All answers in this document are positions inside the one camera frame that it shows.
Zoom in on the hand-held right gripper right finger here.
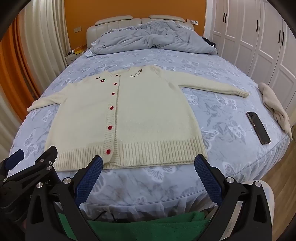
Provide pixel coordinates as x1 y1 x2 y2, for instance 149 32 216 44
194 153 273 241

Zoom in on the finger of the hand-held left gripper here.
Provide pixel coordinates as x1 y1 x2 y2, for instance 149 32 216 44
0 149 25 179
3 146 58 186

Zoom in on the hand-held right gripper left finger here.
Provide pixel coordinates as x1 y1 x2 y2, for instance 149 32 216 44
25 156 104 241

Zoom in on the cream knit cardigan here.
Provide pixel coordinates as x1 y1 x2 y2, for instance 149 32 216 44
27 65 250 172

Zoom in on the blue butterfly bed sheet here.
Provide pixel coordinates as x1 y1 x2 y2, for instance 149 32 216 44
8 47 290 209

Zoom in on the white rounded object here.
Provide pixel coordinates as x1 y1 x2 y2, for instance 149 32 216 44
261 179 275 223

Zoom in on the black smartphone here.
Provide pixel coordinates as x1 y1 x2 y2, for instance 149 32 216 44
246 111 271 145

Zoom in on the green cloth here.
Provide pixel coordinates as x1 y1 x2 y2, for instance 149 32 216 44
57 211 211 241

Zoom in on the orange curtain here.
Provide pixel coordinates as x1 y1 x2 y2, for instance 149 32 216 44
0 21 42 121

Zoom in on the beige cloth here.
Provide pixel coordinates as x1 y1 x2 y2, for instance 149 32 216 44
258 82 293 141

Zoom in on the white nightstand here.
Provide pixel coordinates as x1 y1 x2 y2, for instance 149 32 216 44
65 52 88 67

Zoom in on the white curtain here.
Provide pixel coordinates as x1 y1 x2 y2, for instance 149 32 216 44
22 0 71 93

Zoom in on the dark clothing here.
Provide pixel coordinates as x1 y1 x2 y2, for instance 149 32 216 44
201 36 218 55

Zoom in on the grey duvet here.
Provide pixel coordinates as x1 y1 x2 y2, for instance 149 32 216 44
84 20 218 58

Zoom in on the white wardrobe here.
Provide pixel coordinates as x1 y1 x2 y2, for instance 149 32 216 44
206 0 296 121

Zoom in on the beige padded headboard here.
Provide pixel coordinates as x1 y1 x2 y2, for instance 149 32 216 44
86 14 195 50

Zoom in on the black cable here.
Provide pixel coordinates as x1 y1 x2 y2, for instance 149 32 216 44
91 210 118 222

